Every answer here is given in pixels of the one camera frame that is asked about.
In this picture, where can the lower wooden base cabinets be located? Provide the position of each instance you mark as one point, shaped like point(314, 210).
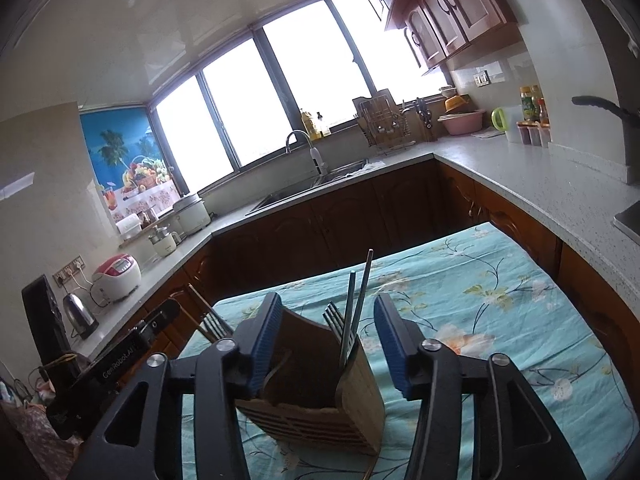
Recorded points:
point(399, 210)

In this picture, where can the black wok pan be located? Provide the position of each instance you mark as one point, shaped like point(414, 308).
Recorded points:
point(595, 101)

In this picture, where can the white slow cooker pot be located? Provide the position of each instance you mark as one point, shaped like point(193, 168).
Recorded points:
point(191, 213)

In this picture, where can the green handled white jug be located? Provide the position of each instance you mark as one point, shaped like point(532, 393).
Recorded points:
point(499, 119)

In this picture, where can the wooden chopstick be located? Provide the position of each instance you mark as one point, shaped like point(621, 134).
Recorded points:
point(203, 306)

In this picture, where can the cream small blender appliance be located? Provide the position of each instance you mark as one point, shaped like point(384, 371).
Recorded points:
point(164, 241)

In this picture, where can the wooden utensil holder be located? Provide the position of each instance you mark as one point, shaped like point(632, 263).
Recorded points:
point(308, 399)

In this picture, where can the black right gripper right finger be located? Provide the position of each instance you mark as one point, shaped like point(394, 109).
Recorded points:
point(515, 436)

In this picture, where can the steel kitchen sink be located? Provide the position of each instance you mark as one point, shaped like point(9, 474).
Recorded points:
point(309, 184)

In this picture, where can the silver metal chopstick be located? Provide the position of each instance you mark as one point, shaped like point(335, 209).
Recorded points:
point(361, 294)

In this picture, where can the dark metal chopstick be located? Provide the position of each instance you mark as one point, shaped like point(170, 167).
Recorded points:
point(347, 317)

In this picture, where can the steel electric kettle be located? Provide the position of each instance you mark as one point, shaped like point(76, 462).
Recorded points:
point(81, 318)

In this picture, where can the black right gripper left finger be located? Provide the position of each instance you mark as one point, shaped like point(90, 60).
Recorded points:
point(139, 437)

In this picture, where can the pink plastic basin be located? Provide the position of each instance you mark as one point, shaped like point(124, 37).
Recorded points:
point(460, 124)

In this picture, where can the condiment bottles group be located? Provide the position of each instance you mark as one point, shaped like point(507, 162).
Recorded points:
point(534, 127)

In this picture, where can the upper wooden wall cabinets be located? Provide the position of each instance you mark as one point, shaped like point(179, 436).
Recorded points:
point(454, 31)

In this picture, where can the yellow oil bottle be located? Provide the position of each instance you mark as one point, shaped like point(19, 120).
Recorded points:
point(311, 129)

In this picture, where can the fruit beach poster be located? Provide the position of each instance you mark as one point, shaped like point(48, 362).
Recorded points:
point(130, 168)

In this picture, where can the yellow bowl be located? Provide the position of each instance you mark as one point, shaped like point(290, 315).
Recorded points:
point(458, 104)

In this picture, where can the knife block with knives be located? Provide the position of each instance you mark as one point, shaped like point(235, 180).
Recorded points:
point(425, 115)

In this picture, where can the white red rice cooker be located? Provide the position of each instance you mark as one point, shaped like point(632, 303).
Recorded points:
point(115, 279)

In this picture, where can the wooden dish rack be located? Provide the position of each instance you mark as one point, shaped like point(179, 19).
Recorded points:
point(382, 122)

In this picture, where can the teal floral tablecloth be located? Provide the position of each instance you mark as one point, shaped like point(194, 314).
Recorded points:
point(479, 293)

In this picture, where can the wall power outlet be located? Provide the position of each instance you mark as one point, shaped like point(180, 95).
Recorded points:
point(69, 271)

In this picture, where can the silver fork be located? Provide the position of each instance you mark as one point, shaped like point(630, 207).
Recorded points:
point(334, 320)
point(216, 326)

